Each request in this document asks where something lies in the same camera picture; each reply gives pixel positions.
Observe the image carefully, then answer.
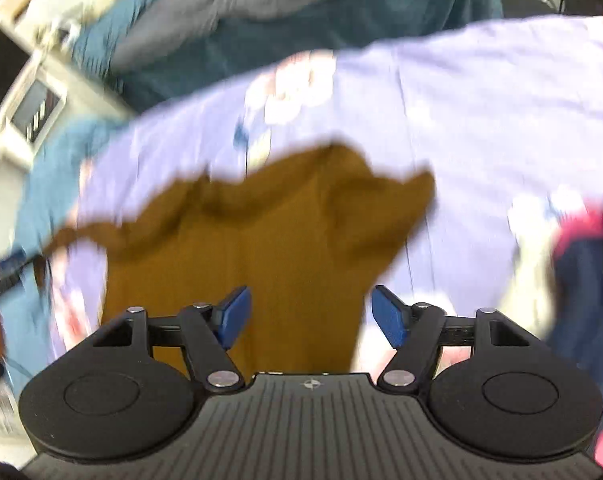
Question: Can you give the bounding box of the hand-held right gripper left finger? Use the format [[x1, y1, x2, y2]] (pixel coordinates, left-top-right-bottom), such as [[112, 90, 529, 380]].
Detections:
[[92, 286, 253, 393]]

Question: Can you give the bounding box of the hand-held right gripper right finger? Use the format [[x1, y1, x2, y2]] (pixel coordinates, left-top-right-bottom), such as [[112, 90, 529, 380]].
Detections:
[[371, 285, 532, 393]]

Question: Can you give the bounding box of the navy and pink garment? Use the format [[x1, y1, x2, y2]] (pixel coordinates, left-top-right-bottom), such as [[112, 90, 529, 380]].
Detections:
[[501, 195, 603, 471]]

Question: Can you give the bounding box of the purple floral bedsheet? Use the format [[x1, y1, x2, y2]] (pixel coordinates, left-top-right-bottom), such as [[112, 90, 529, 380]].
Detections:
[[0, 15, 603, 386]]

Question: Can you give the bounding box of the dark grey bed cover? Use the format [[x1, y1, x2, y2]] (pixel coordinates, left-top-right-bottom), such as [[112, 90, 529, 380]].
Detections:
[[114, 0, 382, 73]]

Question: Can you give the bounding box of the white cabinet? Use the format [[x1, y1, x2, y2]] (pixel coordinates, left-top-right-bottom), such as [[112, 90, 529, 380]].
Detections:
[[0, 0, 67, 166]]

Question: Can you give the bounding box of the brown knit garment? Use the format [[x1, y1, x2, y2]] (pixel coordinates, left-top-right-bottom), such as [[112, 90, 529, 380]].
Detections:
[[46, 144, 437, 376]]

